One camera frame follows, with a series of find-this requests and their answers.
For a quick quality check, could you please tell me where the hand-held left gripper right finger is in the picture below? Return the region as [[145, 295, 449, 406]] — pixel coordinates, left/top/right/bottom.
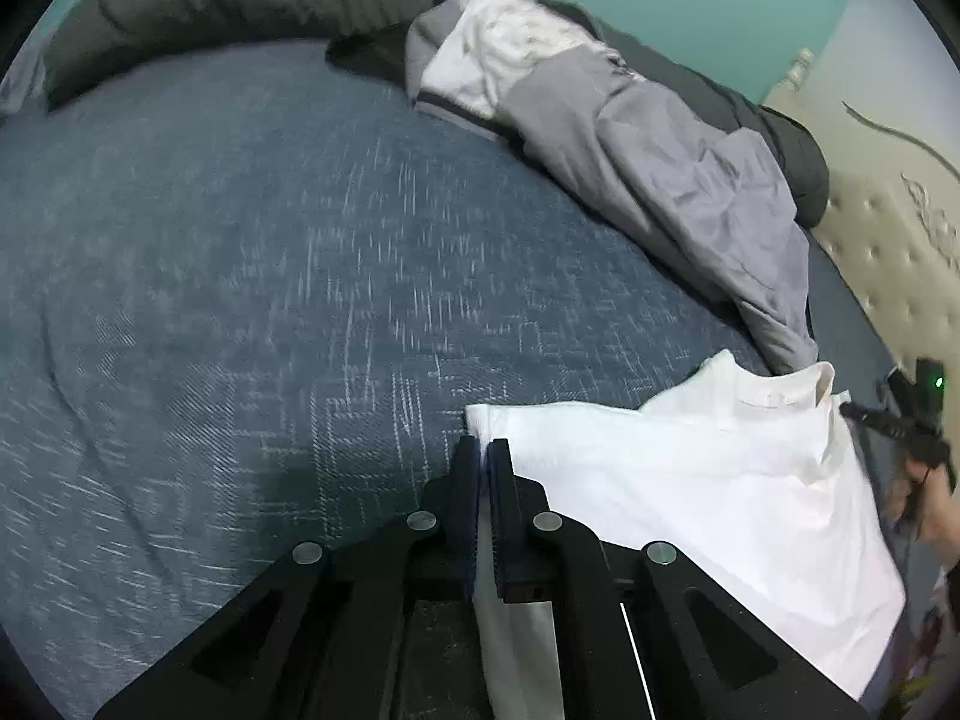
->
[[487, 437, 871, 720]]

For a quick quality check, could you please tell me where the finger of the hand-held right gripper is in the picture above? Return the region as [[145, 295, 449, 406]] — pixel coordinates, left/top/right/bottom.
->
[[838, 401, 901, 436]]

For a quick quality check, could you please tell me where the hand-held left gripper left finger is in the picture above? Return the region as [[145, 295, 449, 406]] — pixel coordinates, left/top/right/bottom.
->
[[94, 435, 481, 720]]

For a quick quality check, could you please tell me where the white long-sleeve shirt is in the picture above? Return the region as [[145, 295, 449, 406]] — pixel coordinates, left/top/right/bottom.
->
[[465, 349, 908, 720]]

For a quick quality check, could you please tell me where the person's right hand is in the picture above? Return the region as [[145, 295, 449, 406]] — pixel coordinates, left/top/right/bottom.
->
[[887, 460, 960, 563]]

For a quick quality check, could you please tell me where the cream tufted headboard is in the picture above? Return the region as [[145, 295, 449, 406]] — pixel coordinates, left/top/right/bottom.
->
[[761, 49, 960, 406]]

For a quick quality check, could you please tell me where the yellow green plastic object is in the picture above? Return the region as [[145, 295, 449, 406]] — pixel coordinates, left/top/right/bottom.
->
[[892, 667, 938, 720]]

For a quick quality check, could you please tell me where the grey jacket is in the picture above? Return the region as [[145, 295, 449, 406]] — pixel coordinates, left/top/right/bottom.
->
[[405, 0, 820, 376]]

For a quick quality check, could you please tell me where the bed with blue sheet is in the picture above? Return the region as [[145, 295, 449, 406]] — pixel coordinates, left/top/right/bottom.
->
[[0, 37, 908, 720]]

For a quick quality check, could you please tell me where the white garment with dark trim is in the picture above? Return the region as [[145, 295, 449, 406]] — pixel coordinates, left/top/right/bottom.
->
[[416, 11, 503, 121]]

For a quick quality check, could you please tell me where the black garment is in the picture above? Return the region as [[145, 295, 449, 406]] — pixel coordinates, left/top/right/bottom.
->
[[325, 21, 412, 83]]

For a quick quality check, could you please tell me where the cream crumpled garment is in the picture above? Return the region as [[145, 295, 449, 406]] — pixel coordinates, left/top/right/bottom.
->
[[450, 0, 623, 68]]

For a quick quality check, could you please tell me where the light grey bed cover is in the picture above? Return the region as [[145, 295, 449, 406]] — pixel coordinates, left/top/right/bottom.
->
[[0, 37, 50, 117]]

